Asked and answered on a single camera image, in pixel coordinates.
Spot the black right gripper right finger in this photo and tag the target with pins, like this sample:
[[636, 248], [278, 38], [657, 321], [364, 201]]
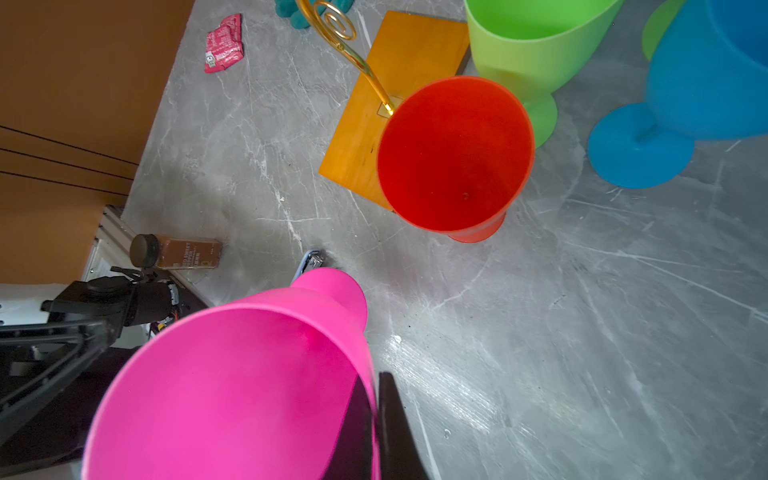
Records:
[[399, 458]]

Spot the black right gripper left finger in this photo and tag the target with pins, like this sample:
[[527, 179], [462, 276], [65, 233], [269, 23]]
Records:
[[352, 456]]

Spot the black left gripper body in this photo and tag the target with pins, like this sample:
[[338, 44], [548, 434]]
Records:
[[58, 430]]

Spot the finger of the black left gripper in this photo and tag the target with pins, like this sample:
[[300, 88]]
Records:
[[37, 357]]

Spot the magenta wine glass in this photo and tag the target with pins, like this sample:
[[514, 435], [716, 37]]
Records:
[[253, 389]]

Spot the red wine glass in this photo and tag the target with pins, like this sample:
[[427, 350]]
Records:
[[454, 157]]

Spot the green wine glass front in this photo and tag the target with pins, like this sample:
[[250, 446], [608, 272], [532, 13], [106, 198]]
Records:
[[534, 47]]

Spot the green wine glass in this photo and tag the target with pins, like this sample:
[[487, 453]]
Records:
[[534, 47], [657, 25]]

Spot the blue wine glass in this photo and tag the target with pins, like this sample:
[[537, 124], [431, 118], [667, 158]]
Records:
[[707, 81]]

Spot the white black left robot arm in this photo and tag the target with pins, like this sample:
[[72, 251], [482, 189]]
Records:
[[147, 299]]

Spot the orange wooden rack base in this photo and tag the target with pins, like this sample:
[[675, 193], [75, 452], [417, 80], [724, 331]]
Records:
[[409, 52]]

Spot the brown jar black lid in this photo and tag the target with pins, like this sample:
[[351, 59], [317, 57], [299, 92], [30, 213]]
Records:
[[163, 252]]

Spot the light blue stapler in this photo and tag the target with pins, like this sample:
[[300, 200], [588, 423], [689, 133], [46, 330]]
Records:
[[312, 259]]

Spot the pink snack packet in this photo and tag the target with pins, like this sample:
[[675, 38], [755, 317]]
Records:
[[224, 46]]

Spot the gold wire glass rack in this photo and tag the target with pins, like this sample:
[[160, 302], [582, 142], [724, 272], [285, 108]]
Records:
[[337, 30]]

